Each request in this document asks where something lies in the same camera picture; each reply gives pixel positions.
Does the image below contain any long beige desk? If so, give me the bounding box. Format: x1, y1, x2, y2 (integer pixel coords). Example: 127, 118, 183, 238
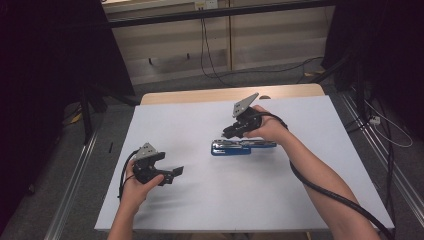
101, 0, 336, 86

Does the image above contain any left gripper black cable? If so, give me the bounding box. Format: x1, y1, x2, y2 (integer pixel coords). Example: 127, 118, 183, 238
117, 149, 140, 202

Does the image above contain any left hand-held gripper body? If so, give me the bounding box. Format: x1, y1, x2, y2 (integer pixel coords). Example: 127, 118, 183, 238
132, 142, 162, 185

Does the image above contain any white cable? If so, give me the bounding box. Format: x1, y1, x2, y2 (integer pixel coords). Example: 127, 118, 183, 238
363, 99, 415, 149

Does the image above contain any small wooden table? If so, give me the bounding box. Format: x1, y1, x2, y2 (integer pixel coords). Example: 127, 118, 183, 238
139, 83, 326, 106

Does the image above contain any aluminium floor rail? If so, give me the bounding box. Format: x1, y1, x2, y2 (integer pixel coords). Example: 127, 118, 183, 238
44, 129, 99, 240
339, 91, 424, 229

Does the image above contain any black curtain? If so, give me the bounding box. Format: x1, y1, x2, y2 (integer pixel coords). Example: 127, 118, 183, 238
0, 0, 136, 228
321, 0, 424, 141

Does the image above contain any black metal stand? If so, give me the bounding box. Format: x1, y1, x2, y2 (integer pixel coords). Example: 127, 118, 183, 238
79, 84, 139, 146

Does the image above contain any white wall socket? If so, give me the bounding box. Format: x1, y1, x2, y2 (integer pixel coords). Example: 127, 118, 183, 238
194, 0, 220, 11

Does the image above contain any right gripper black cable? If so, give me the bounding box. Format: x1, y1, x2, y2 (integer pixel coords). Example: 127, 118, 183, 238
253, 111, 397, 240

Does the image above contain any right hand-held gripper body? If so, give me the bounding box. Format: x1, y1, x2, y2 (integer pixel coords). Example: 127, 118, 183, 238
229, 92, 265, 138

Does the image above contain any blue stapler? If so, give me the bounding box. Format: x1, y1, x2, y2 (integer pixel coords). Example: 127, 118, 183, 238
210, 138, 278, 157

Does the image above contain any black power cable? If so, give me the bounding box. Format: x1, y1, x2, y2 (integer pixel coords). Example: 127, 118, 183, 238
199, 17, 214, 79
201, 17, 236, 88

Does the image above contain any white table cover sheet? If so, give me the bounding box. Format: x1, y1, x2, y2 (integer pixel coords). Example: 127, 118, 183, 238
94, 95, 396, 234

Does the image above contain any black floor cable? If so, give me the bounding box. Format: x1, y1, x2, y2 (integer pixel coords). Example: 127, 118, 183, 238
229, 55, 325, 80

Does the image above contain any person's right hand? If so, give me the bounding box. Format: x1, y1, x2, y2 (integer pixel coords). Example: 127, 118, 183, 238
242, 104, 290, 145

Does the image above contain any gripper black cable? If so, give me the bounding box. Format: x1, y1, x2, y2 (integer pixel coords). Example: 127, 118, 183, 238
253, 111, 397, 240
117, 149, 140, 202

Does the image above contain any person's left hand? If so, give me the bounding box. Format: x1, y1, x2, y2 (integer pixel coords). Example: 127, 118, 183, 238
119, 159, 166, 215

